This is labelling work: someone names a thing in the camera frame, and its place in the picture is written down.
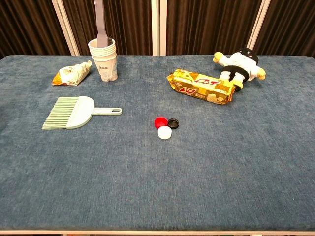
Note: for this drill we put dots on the black plastic bottle cap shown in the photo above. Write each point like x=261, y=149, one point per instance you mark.
x=173, y=123

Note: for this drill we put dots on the small light green hand broom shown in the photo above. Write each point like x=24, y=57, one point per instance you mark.
x=81, y=113

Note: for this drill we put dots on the blue fabric table cover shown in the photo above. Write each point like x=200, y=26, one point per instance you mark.
x=172, y=172

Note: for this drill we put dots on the white metal frame post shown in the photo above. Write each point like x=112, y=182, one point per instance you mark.
x=154, y=24
x=163, y=24
x=66, y=27
x=258, y=24

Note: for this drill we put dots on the gold biscuit package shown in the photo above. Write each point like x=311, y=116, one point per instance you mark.
x=201, y=86

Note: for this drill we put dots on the black white plush doll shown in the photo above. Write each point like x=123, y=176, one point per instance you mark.
x=242, y=64

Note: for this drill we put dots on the crumpled white orange snack bag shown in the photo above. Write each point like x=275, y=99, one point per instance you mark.
x=72, y=75

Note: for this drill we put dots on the dark brown pleated curtain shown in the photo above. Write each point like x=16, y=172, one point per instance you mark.
x=290, y=24
x=209, y=24
x=24, y=24
x=128, y=24

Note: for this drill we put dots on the white plastic bottle cap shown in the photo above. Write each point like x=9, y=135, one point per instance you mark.
x=165, y=133

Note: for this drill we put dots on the stack of white paper cups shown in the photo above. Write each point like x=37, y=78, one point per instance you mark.
x=107, y=68

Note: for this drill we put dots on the red plastic bottle cap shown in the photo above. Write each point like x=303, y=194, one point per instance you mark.
x=158, y=122

